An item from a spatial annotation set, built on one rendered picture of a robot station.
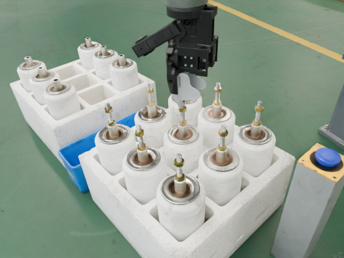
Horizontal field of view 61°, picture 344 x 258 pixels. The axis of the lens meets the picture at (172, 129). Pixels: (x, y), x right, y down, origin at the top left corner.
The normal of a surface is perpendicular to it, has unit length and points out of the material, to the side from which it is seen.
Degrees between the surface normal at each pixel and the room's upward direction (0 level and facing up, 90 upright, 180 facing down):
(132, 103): 90
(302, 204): 90
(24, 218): 0
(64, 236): 0
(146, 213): 0
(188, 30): 90
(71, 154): 88
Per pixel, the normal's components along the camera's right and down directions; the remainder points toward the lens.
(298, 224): -0.75, 0.44
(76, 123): 0.66, 0.44
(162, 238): -0.05, -0.79
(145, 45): -0.36, 0.54
